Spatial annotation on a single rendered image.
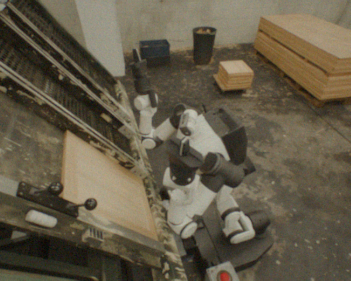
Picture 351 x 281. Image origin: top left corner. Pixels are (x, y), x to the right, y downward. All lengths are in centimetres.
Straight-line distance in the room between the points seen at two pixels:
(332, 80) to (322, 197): 194
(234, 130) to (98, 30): 392
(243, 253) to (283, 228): 58
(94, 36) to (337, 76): 394
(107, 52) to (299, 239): 410
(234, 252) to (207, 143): 123
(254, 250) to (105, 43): 401
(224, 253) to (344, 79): 319
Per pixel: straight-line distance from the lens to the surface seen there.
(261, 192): 272
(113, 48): 478
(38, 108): 117
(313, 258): 250
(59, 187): 70
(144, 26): 612
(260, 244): 219
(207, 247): 206
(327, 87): 428
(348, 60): 422
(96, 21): 469
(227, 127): 109
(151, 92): 122
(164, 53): 525
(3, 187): 78
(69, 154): 109
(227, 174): 98
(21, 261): 83
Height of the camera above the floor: 204
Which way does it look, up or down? 40 degrees down
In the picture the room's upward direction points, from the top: straight up
